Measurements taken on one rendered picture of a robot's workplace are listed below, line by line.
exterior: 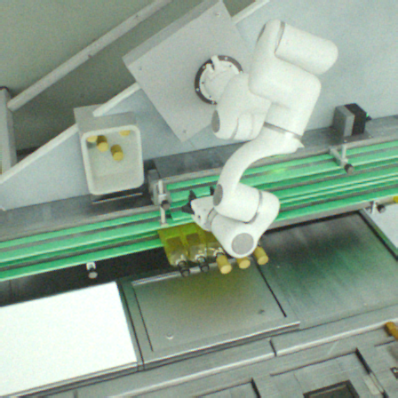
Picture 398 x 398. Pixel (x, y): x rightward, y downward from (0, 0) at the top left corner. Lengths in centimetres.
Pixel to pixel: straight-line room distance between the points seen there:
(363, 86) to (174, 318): 101
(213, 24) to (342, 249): 89
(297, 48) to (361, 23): 72
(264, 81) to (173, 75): 57
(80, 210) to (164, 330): 46
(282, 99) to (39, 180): 94
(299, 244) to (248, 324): 43
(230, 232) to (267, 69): 34
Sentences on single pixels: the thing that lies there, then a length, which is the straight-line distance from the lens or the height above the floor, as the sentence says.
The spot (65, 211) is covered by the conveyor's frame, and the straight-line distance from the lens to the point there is 183.
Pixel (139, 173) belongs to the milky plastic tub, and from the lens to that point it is 179.
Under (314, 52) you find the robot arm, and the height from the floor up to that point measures 127.
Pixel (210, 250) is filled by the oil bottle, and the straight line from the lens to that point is 171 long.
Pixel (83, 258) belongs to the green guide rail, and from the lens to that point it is 179.
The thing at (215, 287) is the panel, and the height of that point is 111.
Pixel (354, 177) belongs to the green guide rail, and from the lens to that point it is 198.
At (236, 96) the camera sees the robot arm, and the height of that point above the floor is 115.
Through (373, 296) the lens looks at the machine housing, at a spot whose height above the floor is 127.
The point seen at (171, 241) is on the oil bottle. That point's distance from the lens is 173.
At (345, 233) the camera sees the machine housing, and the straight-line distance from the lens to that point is 209.
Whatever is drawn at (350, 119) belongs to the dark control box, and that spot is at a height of 83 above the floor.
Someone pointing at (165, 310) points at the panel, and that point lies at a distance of 174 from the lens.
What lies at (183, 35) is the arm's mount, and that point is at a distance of 163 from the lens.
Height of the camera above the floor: 228
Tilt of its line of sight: 49 degrees down
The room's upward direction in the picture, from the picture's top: 153 degrees clockwise
